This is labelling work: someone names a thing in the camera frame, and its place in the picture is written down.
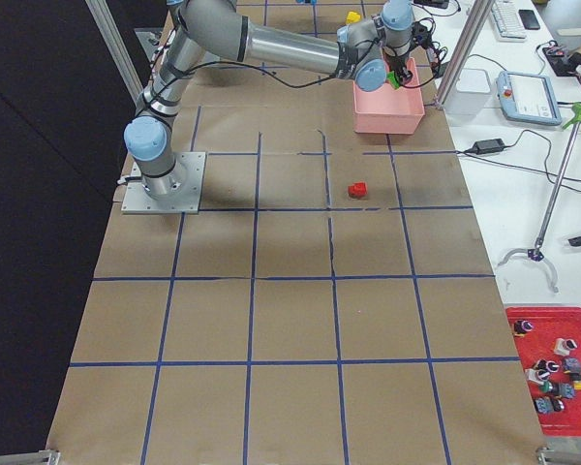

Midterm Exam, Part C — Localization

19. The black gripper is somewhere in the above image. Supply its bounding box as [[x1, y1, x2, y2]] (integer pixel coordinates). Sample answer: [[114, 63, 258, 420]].
[[383, 21, 431, 86]]

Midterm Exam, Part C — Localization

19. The green toy block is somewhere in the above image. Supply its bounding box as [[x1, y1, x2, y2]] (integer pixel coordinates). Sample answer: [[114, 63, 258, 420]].
[[386, 72, 401, 89]]

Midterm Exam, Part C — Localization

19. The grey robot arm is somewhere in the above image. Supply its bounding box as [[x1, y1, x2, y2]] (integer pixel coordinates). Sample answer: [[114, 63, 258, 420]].
[[124, 0, 430, 200]]

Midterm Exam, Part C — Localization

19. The pink plastic box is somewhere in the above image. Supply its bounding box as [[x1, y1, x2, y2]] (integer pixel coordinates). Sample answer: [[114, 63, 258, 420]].
[[352, 58, 425, 135]]

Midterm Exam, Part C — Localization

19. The white plastic container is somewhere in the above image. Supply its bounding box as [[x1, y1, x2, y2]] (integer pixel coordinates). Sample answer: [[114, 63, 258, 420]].
[[445, 68, 492, 126]]

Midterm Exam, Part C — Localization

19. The yellow toy block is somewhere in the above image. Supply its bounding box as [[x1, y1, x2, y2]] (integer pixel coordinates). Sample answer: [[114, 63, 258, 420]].
[[345, 11, 362, 25]]

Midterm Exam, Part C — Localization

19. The black power adapter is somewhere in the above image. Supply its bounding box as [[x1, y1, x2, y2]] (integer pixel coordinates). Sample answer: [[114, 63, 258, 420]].
[[471, 139, 506, 155]]

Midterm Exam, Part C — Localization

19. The white keyboard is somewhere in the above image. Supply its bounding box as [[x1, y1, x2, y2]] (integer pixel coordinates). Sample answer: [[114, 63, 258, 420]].
[[490, 0, 527, 42]]

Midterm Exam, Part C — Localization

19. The red toy block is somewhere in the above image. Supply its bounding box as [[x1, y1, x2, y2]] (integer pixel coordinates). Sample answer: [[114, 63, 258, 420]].
[[347, 182, 368, 199]]

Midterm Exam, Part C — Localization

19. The robot teach pendant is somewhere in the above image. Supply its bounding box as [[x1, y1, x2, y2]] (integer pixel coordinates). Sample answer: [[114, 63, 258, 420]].
[[496, 71, 562, 126]]

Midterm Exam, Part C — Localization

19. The black smartphone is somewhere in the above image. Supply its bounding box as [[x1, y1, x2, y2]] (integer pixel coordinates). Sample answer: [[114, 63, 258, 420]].
[[518, 9, 540, 30]]

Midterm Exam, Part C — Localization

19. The silver reacher grabber tool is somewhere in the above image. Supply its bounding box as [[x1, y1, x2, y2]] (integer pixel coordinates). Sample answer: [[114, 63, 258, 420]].
[[497, 103, 581, 294]]

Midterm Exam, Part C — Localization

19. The red plastic tray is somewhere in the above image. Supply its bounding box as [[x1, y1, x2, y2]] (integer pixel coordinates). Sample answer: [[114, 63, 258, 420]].
[[506, 306, 581, 436]]

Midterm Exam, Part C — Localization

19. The aluminium frame post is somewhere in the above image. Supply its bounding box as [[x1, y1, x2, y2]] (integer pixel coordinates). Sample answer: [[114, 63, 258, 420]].
[[434, 0, 494, 110]]

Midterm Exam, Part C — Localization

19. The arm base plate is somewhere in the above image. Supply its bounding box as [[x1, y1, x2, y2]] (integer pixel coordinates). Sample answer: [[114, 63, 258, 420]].
[[121, 151, 206, 214]]

